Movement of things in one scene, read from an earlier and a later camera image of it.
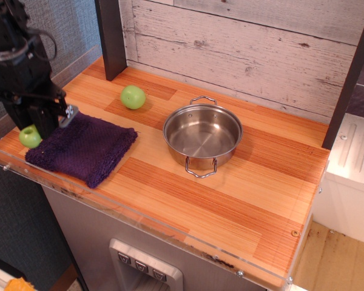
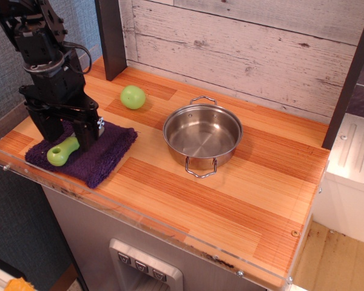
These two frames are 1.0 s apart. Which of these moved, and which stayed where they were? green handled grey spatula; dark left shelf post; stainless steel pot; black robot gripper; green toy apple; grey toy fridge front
Moved: black robot gripper; green handled grey spatula
Stayed: stainless steel pot; dark left shelf post; grey toy fridge front; green toy apple
